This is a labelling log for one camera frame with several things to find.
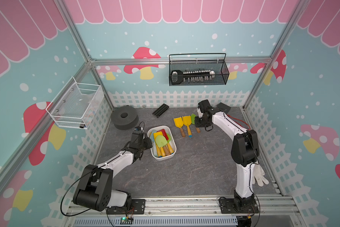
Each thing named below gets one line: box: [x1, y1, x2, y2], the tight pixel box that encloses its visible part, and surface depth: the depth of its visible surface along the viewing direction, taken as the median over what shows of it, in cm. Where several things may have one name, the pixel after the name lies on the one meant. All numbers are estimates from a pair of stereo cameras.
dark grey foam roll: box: [110, 105, 139, 131], surface depth 108 cm
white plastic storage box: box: [158, 125, 178, 162], surface depth 96 cm
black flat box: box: [216, 102, 232, 114], surface depth 123 cm
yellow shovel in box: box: [153, 130, 163, 157], surface depth 99 cm
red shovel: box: [157, 128, 170, 141], surface depth 102 cm
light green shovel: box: [155, 134, 171, 156], surface depth 99 cm
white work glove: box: [252, 163, 270, 187], surface depth 85 cm
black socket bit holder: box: [170, 69, 216, 85], surface depth 91 cm
